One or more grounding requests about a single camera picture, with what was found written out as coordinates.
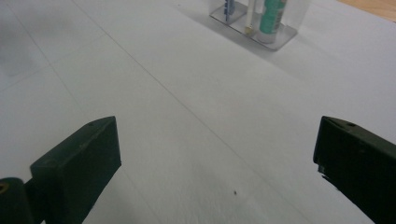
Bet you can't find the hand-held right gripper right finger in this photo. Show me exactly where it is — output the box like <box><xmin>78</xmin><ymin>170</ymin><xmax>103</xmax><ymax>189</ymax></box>
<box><xmin>312</xmin><ymin>115</ymin><xmax>396</xmax><ymax>224</ymax></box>

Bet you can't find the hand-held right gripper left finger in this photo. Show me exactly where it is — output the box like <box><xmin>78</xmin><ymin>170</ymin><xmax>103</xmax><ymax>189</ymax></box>
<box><xmin>29</xmin><ymin>115</ymin><xmax>122</xmax><ymax>224</ymax></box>

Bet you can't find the clear acrylic pen organizer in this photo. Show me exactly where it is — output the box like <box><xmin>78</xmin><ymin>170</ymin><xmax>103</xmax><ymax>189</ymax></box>
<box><xmin>207</xmin><ymin>0</ymin><xmax>313</xmax><ymax>52</ymax></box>

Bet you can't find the green and white glue stick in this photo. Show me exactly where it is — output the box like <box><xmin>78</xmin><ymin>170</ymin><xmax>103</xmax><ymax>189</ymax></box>
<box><xmin>256</xmin><ymin>0</ymin><xmax>290</xmax><ymax>45</ymax></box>

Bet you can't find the blue pen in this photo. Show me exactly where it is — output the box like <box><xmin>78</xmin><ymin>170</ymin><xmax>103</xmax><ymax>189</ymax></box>
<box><xmin>224</xmin><ymin>0</ymin><xmax>236</xmax><ymax>23</ymax></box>

